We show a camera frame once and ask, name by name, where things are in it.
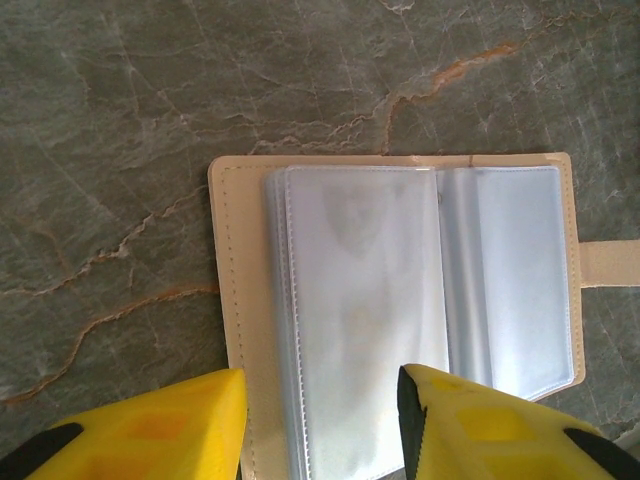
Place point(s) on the card with shield print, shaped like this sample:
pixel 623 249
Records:
pixel 360 260

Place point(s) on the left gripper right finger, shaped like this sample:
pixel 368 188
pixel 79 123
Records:
pixel 490 435

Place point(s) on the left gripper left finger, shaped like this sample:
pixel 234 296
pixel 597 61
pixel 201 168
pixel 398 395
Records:
pixel 150 430

